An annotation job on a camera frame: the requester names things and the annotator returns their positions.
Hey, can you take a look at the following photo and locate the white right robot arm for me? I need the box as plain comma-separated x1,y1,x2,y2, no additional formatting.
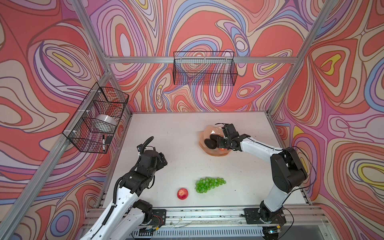
210,124,308,224

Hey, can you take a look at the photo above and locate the black wire basket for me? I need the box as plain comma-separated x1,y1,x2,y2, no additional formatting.
63,83,129,154
173,51,238,86

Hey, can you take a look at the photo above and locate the peach scalloped fruit bowl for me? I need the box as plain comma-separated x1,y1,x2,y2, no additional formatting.
199,125,230,157

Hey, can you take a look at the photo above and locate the aluminium horizontal frame bar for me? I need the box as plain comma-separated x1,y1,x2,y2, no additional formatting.
105,57,298,64

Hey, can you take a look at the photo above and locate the dark fake avocado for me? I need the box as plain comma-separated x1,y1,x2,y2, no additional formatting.
210,134,224,142
204,139,217,150

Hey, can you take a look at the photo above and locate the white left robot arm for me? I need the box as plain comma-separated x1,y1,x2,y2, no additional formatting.
81,137,168,240

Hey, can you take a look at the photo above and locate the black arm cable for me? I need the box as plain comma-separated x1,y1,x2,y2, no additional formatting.
139,136,155,154
292,146,318,193

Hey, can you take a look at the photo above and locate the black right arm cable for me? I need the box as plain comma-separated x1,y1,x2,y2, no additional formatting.
292,146,318,193

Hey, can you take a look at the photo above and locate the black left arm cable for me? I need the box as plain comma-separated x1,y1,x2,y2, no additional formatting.
139,136,155,154

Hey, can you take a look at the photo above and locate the black wire basket back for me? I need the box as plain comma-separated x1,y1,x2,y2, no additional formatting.
173,51,238,86

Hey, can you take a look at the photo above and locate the aluminium corner frame post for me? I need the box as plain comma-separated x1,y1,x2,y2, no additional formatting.
266,0,338,117

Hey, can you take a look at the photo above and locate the green fake grape bunch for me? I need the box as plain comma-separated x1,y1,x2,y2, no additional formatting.
195,177,227,194

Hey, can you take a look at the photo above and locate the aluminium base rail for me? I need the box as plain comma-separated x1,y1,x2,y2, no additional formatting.
86,205,328,232

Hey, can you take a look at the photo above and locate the black wire basket left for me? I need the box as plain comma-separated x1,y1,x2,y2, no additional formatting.
63,83,129,154

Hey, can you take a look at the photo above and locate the aluminium left corner post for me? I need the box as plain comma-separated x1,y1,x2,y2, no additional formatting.
70,0,133,116

